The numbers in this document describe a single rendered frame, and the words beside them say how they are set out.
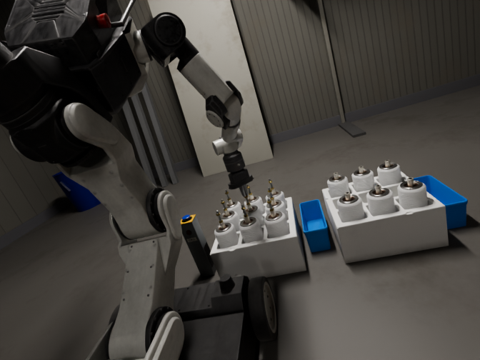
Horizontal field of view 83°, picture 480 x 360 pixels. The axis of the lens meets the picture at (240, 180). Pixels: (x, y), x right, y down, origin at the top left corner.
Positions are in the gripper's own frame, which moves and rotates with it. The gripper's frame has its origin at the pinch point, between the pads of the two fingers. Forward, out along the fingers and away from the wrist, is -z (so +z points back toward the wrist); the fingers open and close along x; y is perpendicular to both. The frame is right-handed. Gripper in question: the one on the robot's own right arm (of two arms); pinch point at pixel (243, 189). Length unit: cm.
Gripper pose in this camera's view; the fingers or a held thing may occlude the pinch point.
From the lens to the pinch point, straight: 127.9
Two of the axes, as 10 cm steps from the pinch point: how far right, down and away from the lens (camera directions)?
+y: 4.3, 1.5, -8.9
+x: -8.5, 4.1, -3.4
